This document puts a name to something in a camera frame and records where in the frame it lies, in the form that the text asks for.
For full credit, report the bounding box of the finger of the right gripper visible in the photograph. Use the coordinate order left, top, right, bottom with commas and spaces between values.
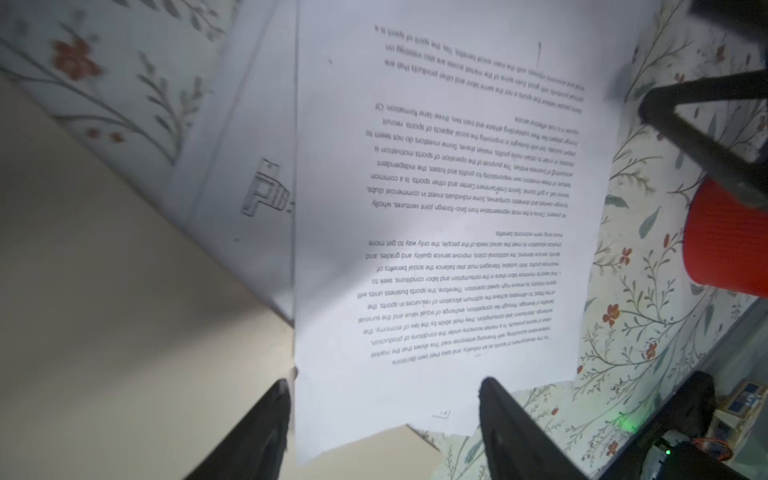
638, 70, 767, 210

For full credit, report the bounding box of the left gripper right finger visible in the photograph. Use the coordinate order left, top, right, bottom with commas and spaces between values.
479, 377, 585, 480

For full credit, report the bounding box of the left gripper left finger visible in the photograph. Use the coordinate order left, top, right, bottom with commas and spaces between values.
186, 379, 291, 480

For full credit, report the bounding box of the beige paper folder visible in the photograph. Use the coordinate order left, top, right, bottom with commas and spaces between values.
1, 81, 440, 479

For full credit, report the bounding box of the technical drawing paper sheet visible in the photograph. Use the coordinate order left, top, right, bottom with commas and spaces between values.
161, 1, 298, 321

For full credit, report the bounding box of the printed paper sheet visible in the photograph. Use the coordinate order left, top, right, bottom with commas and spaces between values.
294, 1, 652, 462

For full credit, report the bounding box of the red pen cup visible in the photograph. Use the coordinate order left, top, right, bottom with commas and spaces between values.
683, 180, 767, 298

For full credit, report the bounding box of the floral table mat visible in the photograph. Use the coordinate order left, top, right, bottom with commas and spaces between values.
1, 1, 766, 476

